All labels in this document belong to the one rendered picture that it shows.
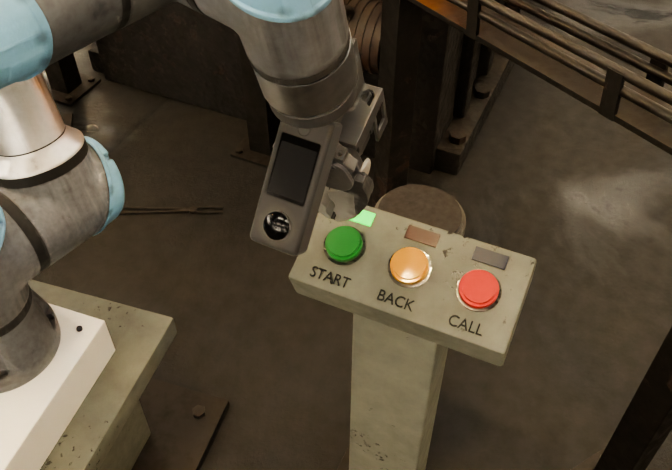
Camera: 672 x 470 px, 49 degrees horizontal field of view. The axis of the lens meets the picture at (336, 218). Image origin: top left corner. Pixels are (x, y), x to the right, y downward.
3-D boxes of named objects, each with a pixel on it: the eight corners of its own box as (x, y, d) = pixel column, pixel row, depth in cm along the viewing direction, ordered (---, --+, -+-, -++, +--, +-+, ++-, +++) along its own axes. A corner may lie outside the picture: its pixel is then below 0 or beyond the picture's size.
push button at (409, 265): (399, 247, 79) (398, 241, 77) (434, 259, 78) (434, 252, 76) (385, 280, 78) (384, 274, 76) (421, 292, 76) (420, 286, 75)
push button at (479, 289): (466, 269, 77) (466, 263, 75) (503, 282, 76) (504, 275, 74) (453, 303, 75) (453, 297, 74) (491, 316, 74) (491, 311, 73)
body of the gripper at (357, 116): (391, 126, 68) (379, 41, 57) (356, 205, 65) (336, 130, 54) (317, 106, 70) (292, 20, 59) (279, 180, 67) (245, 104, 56)
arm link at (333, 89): (326, 98, 50) (223, 70, 53) (335, 134, 54) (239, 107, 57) (367, 16, 53) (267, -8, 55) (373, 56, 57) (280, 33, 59)
